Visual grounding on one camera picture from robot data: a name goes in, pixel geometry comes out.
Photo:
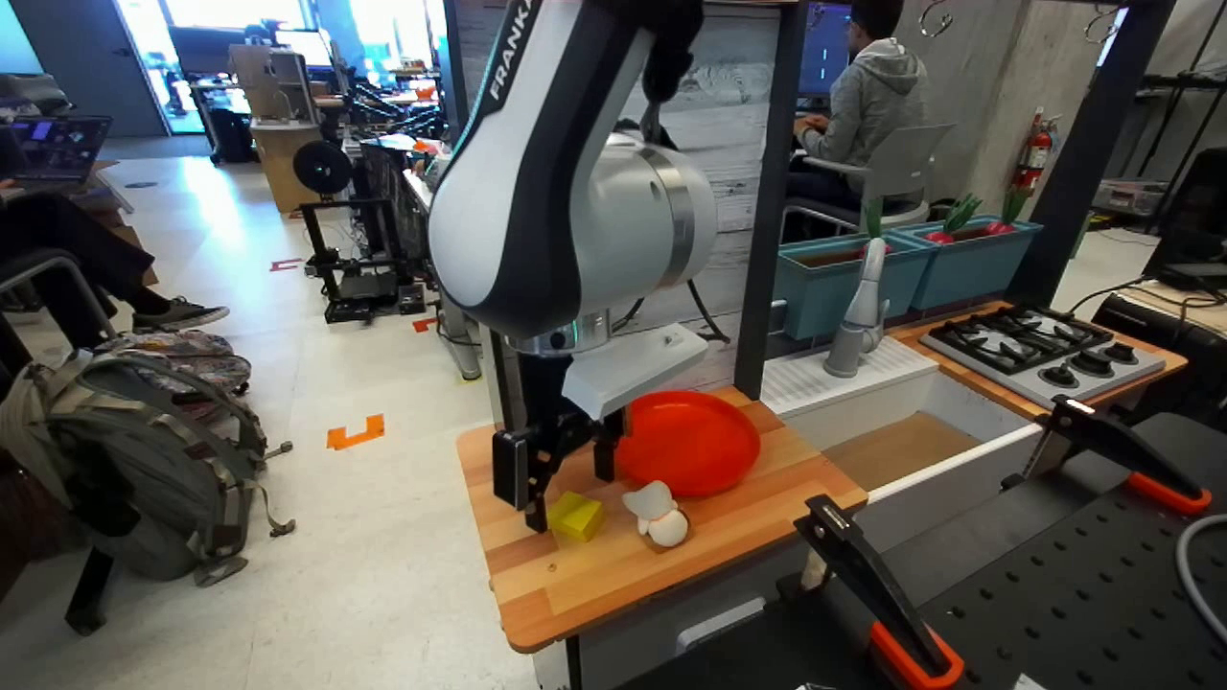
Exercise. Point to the white mesh office chair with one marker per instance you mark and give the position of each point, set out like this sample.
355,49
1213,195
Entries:
912,158

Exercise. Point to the dark frame post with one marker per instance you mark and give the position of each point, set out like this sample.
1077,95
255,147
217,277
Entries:
1085,140
772,191

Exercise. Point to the orange round plate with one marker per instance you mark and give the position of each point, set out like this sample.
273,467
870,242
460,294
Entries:
690,440

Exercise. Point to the grey toy stove top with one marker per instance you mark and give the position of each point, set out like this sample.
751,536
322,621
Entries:
1123,365

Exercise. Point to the blue planter box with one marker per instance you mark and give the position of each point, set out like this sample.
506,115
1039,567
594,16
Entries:
979,274
806,294

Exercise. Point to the white toy sink basin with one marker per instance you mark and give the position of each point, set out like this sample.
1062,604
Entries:
883,383

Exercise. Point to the yellow block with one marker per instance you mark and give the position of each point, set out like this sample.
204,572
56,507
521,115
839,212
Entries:
577,517

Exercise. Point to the wooden stove counter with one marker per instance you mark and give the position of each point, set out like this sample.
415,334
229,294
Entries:
931,350

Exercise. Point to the wooden butcher block counter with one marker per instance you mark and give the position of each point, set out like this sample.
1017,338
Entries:
715,536

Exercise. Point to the grey toy faucet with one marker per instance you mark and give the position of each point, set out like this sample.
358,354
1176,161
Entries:
861,320

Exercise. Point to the person in grey hoodie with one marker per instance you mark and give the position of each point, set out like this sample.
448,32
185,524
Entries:
877,95

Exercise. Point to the seated person dark trousers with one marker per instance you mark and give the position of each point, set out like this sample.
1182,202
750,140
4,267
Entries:
79,251

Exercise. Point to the open laptop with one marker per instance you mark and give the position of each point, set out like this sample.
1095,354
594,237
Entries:
52,141

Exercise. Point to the black equipment stand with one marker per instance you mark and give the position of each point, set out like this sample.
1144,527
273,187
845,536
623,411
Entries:
358,255

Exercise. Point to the red fire extinguisher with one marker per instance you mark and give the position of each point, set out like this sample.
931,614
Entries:
1035,153

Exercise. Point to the black stove grate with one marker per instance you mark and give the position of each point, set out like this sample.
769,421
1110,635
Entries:
1009,338

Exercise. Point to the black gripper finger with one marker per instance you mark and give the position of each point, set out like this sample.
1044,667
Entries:
611,447
525,481

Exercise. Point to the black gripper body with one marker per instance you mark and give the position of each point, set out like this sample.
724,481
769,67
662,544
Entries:
537,389

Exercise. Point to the white black Franka arm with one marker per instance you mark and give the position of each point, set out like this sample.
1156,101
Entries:
537,191

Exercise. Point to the grey backpack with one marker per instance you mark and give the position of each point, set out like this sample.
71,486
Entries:
138,447

